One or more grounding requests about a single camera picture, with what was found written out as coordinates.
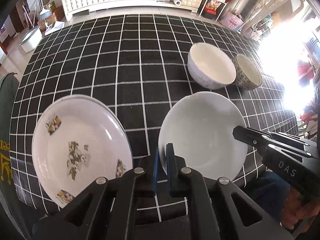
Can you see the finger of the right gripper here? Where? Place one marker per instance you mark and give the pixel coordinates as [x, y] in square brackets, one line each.
[288, 139]
[253, 137]

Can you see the small patterned flower bowl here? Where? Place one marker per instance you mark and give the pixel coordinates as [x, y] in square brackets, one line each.
[248, 75]

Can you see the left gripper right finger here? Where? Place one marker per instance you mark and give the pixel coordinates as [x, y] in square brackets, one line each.
[218, 209]

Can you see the white plate green floral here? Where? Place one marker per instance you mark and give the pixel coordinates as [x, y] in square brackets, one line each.
[78, 139]

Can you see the right hand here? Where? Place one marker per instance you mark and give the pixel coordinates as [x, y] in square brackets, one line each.
[293, 210]

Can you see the cream bowl floral outside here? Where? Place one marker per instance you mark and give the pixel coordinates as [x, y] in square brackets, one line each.
[210, 67]

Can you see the white chipped bowl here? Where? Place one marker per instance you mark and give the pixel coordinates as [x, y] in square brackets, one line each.
[200, 128]

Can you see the wooden chair frame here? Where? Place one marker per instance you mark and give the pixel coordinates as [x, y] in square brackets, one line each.
[265, 10]

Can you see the white dustpan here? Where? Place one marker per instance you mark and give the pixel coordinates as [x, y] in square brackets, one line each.
[54, 27]

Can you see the pink bag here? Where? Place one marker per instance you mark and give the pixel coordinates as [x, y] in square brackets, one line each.
[231, 21]

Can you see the white plastic bin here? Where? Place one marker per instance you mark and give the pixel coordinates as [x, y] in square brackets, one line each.
[31, 39]

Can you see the paper roll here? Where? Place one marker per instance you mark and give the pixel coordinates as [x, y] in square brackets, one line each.
[176, 2]

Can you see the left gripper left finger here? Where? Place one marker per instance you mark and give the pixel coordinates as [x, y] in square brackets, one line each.
[106, 209]

